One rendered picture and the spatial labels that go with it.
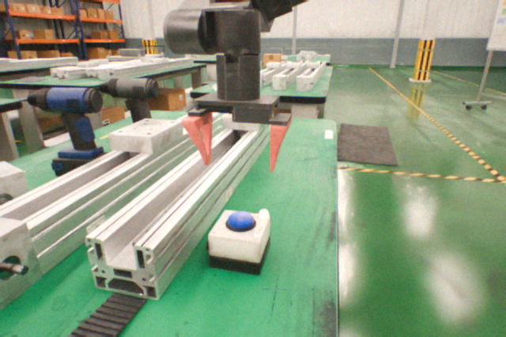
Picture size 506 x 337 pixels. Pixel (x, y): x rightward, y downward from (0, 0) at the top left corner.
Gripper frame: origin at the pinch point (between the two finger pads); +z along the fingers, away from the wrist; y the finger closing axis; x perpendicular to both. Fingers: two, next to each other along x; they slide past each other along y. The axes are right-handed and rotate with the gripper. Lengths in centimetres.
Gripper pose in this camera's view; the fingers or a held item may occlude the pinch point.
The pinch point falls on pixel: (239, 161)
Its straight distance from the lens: 46.6
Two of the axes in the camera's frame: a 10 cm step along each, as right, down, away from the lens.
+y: -9.7, -0.9, 2.2
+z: 0.0, 9.3, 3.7
